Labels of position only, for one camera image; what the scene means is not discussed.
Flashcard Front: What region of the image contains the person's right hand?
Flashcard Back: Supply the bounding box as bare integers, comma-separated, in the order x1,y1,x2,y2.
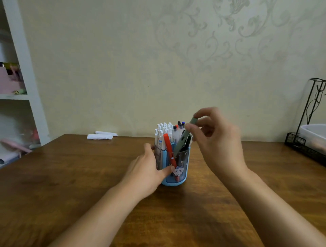
184,107,253,180

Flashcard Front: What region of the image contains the person's left hand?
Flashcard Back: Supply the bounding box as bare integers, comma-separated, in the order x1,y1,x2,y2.
122,143,176,201

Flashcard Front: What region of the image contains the red pen silver clip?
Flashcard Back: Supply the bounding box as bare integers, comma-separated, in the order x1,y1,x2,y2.
163,133,178,169

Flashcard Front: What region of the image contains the blue pen holder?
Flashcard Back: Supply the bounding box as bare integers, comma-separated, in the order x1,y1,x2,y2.
154,144,191,187

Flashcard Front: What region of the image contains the grey green pen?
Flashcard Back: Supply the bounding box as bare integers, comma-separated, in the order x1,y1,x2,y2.
173,117,199,159

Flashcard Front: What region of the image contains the bunch of white pens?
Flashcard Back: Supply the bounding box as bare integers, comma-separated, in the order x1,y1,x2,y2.
155,122,175,152

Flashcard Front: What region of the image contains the person's left forearm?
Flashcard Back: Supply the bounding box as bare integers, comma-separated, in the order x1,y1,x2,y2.
50,182,139,247

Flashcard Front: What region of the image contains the person's right forearm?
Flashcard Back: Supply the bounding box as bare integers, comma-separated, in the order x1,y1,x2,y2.
224,170,326,247

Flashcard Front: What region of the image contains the brown wooden table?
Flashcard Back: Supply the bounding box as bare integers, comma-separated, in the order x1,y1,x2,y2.
0,134,326,247

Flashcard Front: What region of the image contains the clear plastic container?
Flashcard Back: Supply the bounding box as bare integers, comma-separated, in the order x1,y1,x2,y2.
299,124,326,156

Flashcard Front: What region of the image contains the pink folding stand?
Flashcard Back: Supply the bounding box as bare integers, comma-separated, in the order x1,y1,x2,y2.
0,138,33,156

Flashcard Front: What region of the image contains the white paper tube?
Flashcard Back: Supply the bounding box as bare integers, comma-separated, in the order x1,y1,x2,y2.
0,152,20,165

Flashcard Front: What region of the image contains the white shelf unit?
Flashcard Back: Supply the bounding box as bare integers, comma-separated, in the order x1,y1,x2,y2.
0,0,51,169

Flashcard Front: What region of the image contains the black wire rack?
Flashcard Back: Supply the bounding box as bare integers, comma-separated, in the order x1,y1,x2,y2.
285,78,326,168

